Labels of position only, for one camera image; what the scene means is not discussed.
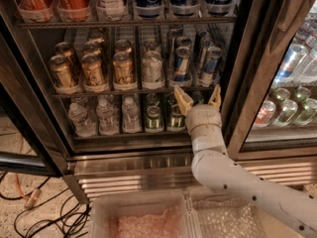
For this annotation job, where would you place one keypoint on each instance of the fridge steel base grille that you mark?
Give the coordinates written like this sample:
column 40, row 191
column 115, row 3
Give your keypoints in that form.
column 91, row 176

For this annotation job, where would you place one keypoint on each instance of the gold can front left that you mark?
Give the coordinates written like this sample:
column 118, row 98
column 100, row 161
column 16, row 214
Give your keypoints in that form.
column 62, row 71

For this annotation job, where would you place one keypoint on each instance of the red can behind glass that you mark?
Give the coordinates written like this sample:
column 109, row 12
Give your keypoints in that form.
column 266, row 112

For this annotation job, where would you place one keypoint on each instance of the clear plastic bin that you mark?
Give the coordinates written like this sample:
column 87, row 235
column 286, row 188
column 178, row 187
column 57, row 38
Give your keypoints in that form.
column 151, row 214
column 216, row 214

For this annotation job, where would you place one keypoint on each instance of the gold can front right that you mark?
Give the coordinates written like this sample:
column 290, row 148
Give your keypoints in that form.
column 123, row 67

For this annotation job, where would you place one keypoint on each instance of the left green can front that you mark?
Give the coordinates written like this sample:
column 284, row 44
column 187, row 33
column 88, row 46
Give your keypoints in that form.
column 153, row 119

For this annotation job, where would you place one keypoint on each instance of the middle water bottle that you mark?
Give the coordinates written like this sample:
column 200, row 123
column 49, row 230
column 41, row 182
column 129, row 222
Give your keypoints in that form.
column 108, row 118

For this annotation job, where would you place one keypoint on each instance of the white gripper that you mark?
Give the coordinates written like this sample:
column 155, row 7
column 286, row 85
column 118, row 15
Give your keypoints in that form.
column 202, row 117

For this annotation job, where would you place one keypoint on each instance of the redbull can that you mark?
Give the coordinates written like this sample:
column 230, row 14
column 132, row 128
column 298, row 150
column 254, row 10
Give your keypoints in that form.
column 182, row 57
column 204, row 45
column 183, row 41
column 212, row 60

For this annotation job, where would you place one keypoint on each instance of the middle green can front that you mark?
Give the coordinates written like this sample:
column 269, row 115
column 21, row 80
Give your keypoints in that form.
column 175, row 119

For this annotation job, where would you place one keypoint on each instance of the water bottle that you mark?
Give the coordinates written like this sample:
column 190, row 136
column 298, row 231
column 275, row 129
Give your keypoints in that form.
column 108, row 118
column 79, row 116
column 131, row 118

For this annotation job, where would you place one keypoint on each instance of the silver white can front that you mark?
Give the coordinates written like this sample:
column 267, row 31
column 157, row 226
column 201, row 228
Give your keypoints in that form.
column 152, row 67

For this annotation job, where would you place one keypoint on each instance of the open glass fridge door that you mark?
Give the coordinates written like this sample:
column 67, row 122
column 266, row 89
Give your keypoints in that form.
column 22, row 106

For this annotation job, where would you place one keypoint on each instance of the right clear plastic bin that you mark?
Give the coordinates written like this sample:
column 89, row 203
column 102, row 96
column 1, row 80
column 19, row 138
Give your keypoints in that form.
column 216, row 214

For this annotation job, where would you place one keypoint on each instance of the left clear plastic bin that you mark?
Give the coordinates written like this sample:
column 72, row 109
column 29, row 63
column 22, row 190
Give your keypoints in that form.
column 151, row 214

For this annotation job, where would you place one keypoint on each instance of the white label bottle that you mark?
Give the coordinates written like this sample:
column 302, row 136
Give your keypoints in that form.
column 112, row 10

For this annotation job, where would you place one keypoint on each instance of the right water bottle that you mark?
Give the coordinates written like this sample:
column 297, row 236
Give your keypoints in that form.
column 131, row 118

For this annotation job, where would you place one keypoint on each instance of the gold can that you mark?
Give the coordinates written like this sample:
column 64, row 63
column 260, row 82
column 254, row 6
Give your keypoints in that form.
column 62, row 71
column 123, row 67
column 92, row 67

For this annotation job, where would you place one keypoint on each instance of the left water bottle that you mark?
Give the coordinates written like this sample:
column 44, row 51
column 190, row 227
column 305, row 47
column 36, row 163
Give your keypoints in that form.
column 79, row 116

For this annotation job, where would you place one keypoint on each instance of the green can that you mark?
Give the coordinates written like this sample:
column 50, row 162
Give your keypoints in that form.
column 153, row 119
column 175, row 119

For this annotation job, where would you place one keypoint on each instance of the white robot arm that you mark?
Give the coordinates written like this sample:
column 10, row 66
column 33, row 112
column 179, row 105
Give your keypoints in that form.
column 212, row 167

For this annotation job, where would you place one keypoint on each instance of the gold can front middle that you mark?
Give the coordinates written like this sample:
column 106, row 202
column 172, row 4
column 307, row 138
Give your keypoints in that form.
column 92, row 67

